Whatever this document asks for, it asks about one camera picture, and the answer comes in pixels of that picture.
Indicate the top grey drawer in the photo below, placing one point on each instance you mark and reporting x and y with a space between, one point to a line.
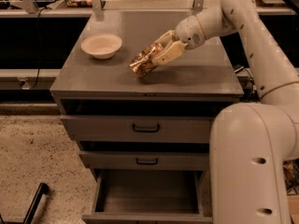
137 129

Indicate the white bowl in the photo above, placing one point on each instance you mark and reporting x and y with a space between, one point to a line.
101 46

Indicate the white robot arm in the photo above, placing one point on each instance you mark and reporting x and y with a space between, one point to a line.
248 142

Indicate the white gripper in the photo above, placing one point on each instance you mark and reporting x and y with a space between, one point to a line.
189 32

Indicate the black bar on floor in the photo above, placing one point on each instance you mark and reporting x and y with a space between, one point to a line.
43 189

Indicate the middle grey drawer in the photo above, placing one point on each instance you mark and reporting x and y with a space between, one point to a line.
145 160

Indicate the bottom grey open drawer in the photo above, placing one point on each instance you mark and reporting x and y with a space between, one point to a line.
148 197

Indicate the grey drawer cabinet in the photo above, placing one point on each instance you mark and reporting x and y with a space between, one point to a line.
198 85

